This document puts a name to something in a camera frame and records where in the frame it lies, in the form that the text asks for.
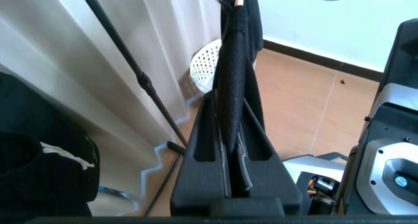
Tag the white laundry basket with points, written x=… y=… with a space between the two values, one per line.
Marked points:
x=204 y=64

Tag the beige curtain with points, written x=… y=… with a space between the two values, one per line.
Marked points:
x=65 y=38

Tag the black smooth garment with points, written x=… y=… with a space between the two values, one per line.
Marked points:
x=232 y=70

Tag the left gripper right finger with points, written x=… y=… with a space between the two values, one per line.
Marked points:
x=271 y=181

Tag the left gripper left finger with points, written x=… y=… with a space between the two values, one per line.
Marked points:
x=202 y=181

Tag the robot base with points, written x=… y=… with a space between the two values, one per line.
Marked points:
x=385 y=152

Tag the black clothes rack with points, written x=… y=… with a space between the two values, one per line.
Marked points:
x=143 y=80

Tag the black knit garment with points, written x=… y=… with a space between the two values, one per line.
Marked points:
x=32 y=168

